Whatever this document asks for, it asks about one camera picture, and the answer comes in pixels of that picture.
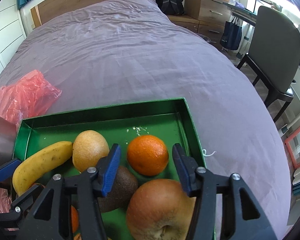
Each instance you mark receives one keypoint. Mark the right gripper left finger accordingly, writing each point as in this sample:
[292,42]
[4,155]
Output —
[50,215]

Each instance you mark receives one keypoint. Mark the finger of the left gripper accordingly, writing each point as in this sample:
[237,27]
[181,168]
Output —
[7,169]
[26,200]

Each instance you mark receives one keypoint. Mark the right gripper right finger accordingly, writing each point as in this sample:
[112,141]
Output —
[242,215]

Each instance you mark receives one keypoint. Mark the yellow banana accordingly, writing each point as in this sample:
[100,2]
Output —
[34,167]

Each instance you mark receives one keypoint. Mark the mandarin orange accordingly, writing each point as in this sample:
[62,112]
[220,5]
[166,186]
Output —
[147,155]
[74,219]
[78,236]

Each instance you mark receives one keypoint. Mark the kiwi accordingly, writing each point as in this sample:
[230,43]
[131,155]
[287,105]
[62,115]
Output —
[124,186]

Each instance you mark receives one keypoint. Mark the yellow apple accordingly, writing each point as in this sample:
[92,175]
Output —
[88,148]

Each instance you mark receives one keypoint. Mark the red green apple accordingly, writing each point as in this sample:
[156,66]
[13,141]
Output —
[160,209]

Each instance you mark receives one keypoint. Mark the green metal tray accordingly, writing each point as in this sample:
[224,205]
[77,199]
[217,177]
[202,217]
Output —
[170,120]

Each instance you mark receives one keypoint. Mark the pink plastic sheet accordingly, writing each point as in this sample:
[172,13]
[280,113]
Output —
[31,96]

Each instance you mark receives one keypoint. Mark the white wardrobe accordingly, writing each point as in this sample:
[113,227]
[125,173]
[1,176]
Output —
[12,32]

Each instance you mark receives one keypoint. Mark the purple bed cover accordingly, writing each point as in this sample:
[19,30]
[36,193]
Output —
[121,51]

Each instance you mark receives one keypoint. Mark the navy tote bag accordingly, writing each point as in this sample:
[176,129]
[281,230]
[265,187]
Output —
[232,34]

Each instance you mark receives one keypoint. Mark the grey office chair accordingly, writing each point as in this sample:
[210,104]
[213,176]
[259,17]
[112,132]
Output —
[275,52]

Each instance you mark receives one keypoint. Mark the wooden drawer cabinet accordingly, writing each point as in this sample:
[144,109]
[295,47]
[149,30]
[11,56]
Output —
[204,17]

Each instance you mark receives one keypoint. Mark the glass desk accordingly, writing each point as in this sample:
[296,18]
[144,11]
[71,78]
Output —
[265,30]

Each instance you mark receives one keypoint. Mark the black backpack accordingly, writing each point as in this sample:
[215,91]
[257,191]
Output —
[171,7]

